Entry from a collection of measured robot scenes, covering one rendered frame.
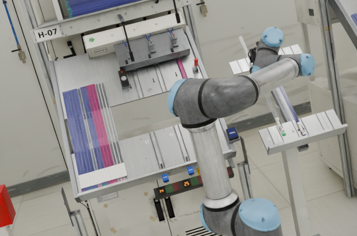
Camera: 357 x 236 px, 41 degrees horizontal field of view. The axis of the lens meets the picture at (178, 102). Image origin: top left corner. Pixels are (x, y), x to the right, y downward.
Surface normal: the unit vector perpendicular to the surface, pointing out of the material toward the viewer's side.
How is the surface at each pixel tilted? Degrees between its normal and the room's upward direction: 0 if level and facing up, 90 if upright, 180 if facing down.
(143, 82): 44
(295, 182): 90
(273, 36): 57
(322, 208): 0
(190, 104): 87
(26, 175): 90
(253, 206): 7
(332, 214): 0
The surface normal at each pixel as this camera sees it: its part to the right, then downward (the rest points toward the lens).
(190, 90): -0.62, -0.36
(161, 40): -0.04, -0.50
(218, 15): 0.18, 0.25
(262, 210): -0.13, -0.92
